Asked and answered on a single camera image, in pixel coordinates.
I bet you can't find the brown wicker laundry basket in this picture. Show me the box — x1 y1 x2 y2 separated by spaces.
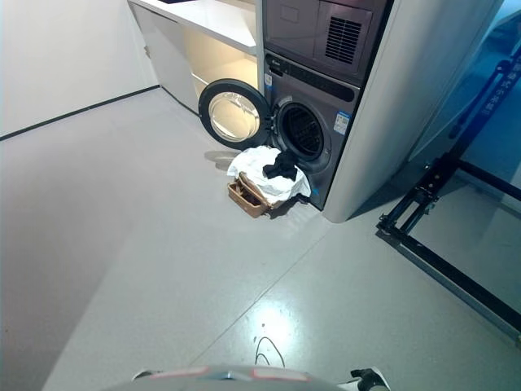
226 171 287 219

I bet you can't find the black metal floor frame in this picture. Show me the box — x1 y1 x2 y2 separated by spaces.
374 156 521 339

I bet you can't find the round glass washing machine door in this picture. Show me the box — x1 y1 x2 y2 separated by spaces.
198 78 273 148

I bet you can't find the grey stacked dryer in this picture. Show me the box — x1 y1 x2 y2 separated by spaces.
262 0 395 87

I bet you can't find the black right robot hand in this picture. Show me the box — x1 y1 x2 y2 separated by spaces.
350 366 392 391

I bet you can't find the white cloth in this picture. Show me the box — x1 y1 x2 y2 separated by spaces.
226 145 313 202

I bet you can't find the wide blue white sticker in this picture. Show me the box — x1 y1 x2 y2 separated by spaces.
333 108 352 134

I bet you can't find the grey front-load washing machine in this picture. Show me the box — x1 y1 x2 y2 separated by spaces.
262 48 361 212

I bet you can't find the black garment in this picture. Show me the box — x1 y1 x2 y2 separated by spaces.
262 150 300 182

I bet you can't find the white shelf counter unit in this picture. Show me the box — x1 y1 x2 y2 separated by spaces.
127 0 261 118

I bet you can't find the grey robot torso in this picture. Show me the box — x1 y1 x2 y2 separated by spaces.
97 364 359 391

